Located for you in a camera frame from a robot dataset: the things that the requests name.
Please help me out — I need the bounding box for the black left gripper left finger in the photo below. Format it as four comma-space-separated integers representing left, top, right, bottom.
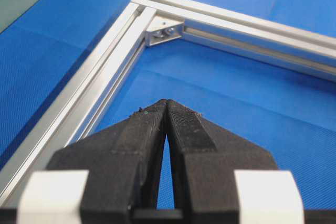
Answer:
47, 99, 167, 223

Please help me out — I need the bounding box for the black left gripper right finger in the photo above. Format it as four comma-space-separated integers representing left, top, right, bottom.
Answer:
166, 100, 278, 223

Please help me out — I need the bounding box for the blue table mat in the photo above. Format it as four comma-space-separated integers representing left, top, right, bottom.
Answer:
1, 0, 335, 209

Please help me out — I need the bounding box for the aluminium extrusion frame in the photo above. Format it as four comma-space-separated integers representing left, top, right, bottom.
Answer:
1, 0, 335, 207

